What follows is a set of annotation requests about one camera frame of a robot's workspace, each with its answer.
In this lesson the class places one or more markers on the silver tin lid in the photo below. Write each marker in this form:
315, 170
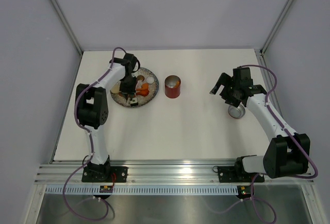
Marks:
236, 112

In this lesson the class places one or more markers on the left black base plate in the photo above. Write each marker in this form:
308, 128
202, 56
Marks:
116, 174

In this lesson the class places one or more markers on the white slotted cable duct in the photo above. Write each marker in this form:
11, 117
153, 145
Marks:
144, 190

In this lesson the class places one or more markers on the left aluminium frame post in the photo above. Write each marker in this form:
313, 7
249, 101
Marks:
68, 29

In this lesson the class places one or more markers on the right aluminium frame post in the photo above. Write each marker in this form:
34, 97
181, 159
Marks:
275, 28

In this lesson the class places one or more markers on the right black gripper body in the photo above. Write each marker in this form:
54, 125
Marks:
229, 93

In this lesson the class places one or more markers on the beige dumpling toy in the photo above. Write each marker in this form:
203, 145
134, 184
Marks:
115, 89

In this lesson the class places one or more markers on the red cylindrical tin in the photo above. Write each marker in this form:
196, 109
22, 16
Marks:
171, 92

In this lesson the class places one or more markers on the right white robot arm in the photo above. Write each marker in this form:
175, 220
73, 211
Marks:
288, 151

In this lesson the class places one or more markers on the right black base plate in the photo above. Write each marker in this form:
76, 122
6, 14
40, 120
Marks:
230, 174

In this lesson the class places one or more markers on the speckled round plate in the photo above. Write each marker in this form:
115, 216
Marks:
153, 88

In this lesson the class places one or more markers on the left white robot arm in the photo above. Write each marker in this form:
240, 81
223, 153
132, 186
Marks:
91, 104

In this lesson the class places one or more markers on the aluminium mounting rail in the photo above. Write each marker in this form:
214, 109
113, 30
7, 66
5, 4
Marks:
144, 172

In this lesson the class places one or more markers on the sushi roll piece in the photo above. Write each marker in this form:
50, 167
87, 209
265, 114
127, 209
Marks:
133, 102

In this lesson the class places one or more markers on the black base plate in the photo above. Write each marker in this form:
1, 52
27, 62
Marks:
116, 174
230, 174

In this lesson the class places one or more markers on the aluminium frame post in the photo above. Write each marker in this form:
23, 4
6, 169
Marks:
275, 28
68, 29

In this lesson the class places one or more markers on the brown shrimp toy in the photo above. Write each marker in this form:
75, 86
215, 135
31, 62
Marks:
140, 78

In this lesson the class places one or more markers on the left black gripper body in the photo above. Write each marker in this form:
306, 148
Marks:
128, 85

